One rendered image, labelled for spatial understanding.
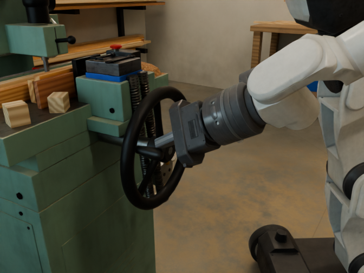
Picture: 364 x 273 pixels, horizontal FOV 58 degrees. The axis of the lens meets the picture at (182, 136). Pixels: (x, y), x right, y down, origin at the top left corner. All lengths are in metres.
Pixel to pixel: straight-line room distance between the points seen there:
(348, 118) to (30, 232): 0.84
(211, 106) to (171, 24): 4.10
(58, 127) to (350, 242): 0.98
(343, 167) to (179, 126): 0.63
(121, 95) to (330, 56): 0.45
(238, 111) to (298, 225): 1.48
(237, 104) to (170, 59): 4.19
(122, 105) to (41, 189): 0.25
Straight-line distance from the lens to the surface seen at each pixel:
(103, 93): 0.78
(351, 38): 0.49
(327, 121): 1.11
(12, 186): 0.82
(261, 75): 0.49
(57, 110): 0.77
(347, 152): 1.07
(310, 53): 0.47
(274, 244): 1.45
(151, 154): 0.64
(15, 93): 0.88
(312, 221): 1.99
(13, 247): 0.95
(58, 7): 3.23
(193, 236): 1.77
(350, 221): 1.17
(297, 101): 0.50
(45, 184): 0.77
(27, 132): 0.71
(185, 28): 4.49
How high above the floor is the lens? 1.14
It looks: 24 degrees down
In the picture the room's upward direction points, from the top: straight up
